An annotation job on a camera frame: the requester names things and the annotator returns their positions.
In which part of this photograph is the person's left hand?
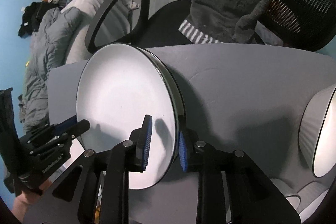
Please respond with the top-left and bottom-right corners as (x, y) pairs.
(12, 179), (52, 222)

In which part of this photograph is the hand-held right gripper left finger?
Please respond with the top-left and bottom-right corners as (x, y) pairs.
(22, 114), (153, 224)

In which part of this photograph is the white plate black rim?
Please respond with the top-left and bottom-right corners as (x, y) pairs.
(143, 47), (187, 122)
(59, 136), (91, 161)
(76, 44), (184, 190)

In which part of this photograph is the black mesh office chair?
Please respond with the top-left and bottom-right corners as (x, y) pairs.
(85, 0), (336, 54)

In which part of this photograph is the black clothes pile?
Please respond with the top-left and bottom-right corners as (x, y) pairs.
(17, 1), (53, 37)

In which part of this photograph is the white bowl black rim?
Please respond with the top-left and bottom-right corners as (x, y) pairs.
(299, 84), (336, 179)
(270, 177), (330, 216)

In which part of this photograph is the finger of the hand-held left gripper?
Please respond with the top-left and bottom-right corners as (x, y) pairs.
(53, 116), (80, 134)
(57, 119), (91, 142)

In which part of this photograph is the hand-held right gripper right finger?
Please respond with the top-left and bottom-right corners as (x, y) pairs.
(179, 129), (301, 224)

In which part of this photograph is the grey quilted duvet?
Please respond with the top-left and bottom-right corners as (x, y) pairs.
(19, 7), (88, 133)

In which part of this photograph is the light grey pillow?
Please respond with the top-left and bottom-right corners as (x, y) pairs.
(62, 0), (135, 65)

